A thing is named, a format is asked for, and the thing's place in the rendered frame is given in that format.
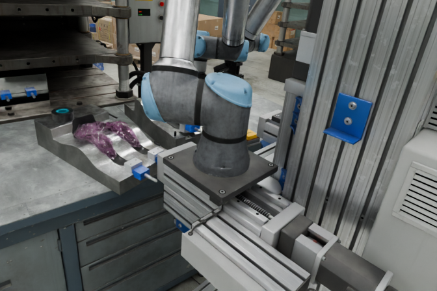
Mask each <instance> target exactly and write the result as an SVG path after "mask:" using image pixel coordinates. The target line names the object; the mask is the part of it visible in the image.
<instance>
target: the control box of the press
mask: <svg viewBox="0 0 437 291"><path fill-rule="evenodd" d="M127 6H129V7H130V8H131V17H130V18H129V19H127V31H128V46H129V44H136V45H137V47H138V48H139V49H140V70H141V71H145V72H147V73H148V72H150V73H151V70H152V49H153V47H154V45H155V44H160V43H161V33H162V27H163V15H164V8H165V0H127ZM136 85H137V86H138V98H140V97H141V85H142V81H140V82H138V83H137V84H136Z"/></svg>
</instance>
